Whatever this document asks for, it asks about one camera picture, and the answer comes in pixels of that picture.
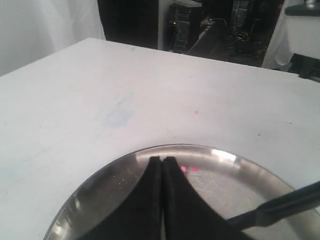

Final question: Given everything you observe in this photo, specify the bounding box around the black knife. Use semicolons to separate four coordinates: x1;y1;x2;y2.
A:
227;182;320;231

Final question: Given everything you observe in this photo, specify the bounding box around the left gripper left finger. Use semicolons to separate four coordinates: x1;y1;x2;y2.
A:
82;156;163;240

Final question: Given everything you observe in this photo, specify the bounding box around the round steel plate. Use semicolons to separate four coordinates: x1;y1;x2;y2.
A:
45;144;320;240

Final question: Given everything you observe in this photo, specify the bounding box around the white backdrop curtain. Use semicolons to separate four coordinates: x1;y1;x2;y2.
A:
0;0;105;75

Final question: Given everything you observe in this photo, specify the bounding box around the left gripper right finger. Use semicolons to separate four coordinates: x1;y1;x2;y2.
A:
162;156;250;240

